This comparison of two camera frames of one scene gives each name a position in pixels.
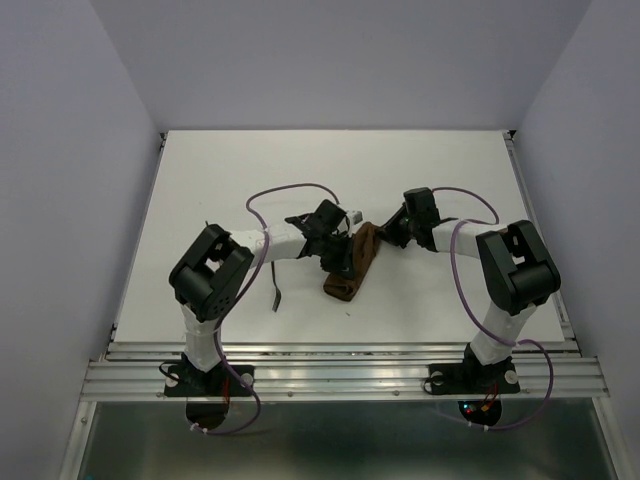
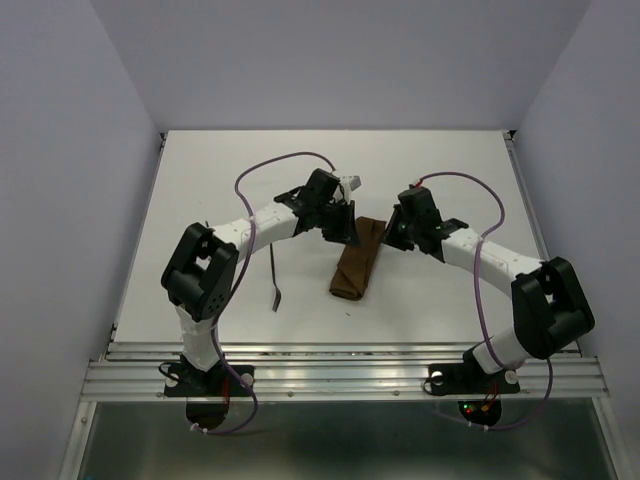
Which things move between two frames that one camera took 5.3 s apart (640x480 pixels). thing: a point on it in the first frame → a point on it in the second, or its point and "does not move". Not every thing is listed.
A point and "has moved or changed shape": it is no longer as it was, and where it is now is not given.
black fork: x=278 y=293 does not move
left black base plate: x=186 y=380 does not move
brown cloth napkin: x=365 y=241 has moved or changed shape
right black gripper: x=389 y=230 does not move
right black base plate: x=473 y=379 does not move
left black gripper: x=344 y=265 → x=345 y=233
